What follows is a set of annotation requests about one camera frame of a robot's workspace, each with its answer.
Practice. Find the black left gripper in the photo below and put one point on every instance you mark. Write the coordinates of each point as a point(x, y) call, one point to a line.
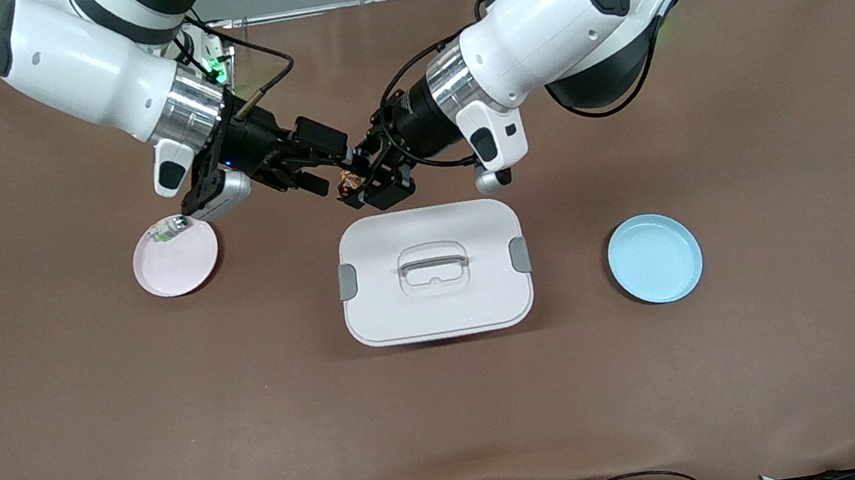
point(418, 121)

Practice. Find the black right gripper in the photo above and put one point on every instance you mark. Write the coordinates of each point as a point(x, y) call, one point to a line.
point(250, 142)

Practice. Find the orange and black switch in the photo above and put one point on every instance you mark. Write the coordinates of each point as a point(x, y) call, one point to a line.
point(351, 186)

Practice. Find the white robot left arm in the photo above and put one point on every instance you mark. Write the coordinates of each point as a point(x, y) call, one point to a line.
point(549, 34)

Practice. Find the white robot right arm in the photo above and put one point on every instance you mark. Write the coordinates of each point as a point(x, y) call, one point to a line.
point(83, 70)

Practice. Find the white lidded storage box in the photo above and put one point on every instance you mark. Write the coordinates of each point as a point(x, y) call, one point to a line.
point(436, 305)

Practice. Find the pink round plate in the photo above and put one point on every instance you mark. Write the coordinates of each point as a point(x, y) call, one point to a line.
point(175, 269)

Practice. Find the brown table mat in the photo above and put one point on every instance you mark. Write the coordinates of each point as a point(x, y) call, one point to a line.
point(451, 419)

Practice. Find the light blue round plate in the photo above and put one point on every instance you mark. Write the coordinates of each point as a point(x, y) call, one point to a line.
point(655, 259)

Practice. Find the green and silver switch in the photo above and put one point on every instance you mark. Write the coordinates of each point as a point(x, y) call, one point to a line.
point(166, 233)

